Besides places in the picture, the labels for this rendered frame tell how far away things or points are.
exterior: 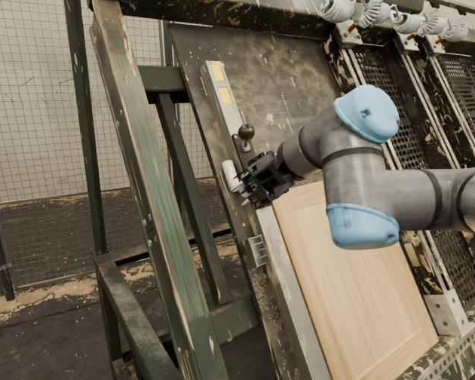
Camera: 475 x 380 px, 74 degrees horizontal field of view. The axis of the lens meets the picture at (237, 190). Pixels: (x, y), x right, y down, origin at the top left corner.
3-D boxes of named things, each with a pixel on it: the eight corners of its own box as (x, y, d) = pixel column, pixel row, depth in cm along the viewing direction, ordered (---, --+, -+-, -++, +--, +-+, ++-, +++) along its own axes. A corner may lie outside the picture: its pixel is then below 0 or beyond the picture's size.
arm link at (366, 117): (364, 133, 34) (353, 68, 37) (300, 170, 43) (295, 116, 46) (411, 148, 38) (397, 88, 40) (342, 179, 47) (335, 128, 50)
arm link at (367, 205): (448, 239, 33) (424, 145, 37) (343, 240, 33) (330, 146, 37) (408, 250, 41) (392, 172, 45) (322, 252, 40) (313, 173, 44)
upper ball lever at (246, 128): (240, 157, 81) (240, 139, 68) (236, 143, 82) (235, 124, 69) (254, 153, 81) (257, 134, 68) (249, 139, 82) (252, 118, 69)
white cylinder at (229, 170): (219, 164, 81) (228, 194, 80) (224, 160, 79) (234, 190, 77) (228, 163, 83) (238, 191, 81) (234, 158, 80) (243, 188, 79)
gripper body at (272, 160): (229, 178, 57) (265, 151, 47) (259, 157, 62) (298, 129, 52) (253, 212, 57) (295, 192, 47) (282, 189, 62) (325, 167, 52)
